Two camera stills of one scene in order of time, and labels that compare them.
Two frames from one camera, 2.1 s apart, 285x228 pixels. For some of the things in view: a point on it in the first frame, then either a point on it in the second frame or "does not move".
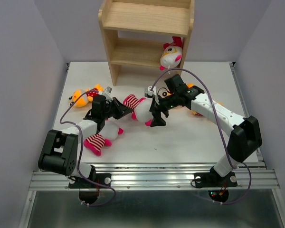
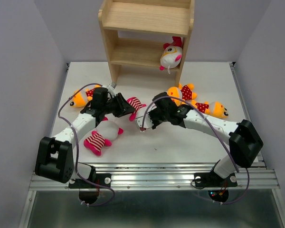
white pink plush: [109, 131] does not move
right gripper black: [157, 108] -> [150, 113]
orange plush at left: [85, 98] does not move
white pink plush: [172, 54] does not move
